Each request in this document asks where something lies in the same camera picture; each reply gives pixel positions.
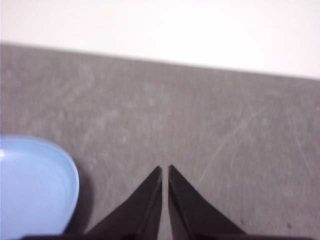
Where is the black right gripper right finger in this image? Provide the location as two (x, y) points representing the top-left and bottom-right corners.
(167, 164), (248, 237)

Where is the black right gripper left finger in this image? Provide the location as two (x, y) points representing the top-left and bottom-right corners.
(84, 165), (163, 237)

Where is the blue plate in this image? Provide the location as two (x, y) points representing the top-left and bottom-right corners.
(0, 134), (80, 240)

